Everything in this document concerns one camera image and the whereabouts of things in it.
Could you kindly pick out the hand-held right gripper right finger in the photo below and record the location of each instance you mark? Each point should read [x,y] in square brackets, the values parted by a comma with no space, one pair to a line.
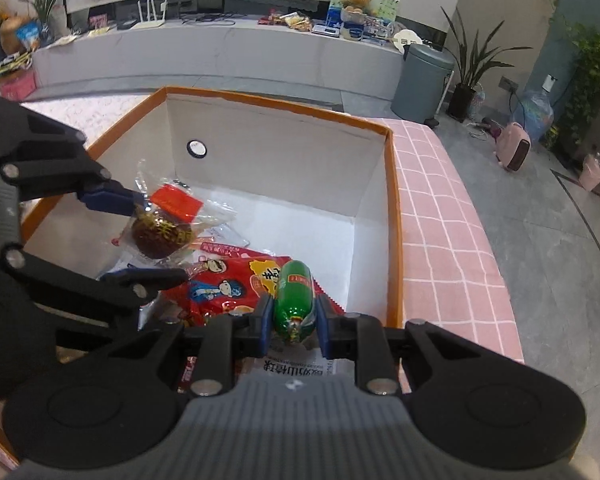
[326,327]

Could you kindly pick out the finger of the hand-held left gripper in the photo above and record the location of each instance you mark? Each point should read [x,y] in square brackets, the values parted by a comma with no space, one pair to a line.
[145,276]
[110,200]

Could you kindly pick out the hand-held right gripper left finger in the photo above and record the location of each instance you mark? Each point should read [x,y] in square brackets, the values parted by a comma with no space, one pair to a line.
[265,325]

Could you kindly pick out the green sausage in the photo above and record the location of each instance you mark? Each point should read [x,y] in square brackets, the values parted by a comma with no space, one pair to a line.
[292,295]

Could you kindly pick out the brown snack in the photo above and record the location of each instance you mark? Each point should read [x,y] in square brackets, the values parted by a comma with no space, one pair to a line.
[157,232]

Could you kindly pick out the white stick snack packet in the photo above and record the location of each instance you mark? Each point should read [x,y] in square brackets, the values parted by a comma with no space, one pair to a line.
[290,366]

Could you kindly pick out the red cartoon snack packet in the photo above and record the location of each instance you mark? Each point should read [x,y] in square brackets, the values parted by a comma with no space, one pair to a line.
[230,290]

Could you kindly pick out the white clear snack packet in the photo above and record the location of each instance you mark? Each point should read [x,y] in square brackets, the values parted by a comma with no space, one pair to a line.
[220,235]

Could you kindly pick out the orange cardboard box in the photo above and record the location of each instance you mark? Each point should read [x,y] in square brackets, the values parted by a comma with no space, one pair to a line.
[280,160]

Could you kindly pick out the pink box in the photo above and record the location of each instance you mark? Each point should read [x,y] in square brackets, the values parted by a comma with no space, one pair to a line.
[15,87]

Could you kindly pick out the pink checked tablecloth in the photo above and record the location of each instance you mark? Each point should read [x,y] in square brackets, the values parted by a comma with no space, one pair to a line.
[445,235]

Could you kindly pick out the brown vase with dried flowers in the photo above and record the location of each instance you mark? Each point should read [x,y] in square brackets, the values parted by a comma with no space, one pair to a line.
[12,35]

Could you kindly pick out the blue snack bag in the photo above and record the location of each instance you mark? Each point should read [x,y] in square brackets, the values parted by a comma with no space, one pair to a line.
[28,36]

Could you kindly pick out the white router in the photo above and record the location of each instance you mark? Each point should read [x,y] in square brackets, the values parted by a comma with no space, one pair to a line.
[147,24]

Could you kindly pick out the potted grass plant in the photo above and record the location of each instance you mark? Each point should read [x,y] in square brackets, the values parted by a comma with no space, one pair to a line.
[45,5]

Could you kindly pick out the pile of snack packets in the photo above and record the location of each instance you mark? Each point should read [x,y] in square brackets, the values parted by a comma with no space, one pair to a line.
[285,20]

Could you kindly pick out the pink space heater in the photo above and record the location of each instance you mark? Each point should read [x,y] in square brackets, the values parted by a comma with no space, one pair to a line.
[512,147]

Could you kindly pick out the grey pedal bin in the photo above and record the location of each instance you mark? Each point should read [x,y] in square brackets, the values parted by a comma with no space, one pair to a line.
[420,85]

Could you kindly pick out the dark hair dryer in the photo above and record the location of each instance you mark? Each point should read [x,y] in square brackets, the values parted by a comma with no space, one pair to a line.
[490,125]

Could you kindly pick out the long-leaved potted plant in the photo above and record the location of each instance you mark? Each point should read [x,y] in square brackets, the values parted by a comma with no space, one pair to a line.
[462,102]

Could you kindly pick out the silver kitchen scale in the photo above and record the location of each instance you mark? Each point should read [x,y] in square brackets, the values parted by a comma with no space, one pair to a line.
[326,29]

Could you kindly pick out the blue water jug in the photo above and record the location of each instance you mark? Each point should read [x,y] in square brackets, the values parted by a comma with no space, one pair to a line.
[532,115]

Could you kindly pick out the blue round tin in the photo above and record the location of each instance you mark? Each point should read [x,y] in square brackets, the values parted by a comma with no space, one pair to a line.
[352,27]

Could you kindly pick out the pink bag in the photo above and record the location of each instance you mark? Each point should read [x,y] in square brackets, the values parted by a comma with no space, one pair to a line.
[592,172]

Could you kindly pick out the brown teddy bear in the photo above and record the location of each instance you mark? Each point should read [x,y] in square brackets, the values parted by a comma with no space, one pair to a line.
[356,1]

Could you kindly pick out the green picture box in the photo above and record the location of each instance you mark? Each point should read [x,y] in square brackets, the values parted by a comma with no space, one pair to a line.
[387,7]

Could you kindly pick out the climbing green plant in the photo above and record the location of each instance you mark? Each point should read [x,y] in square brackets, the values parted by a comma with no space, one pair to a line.
[590,60]

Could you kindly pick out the wall socket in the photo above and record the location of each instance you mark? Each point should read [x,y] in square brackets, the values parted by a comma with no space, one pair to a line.
[509,84]

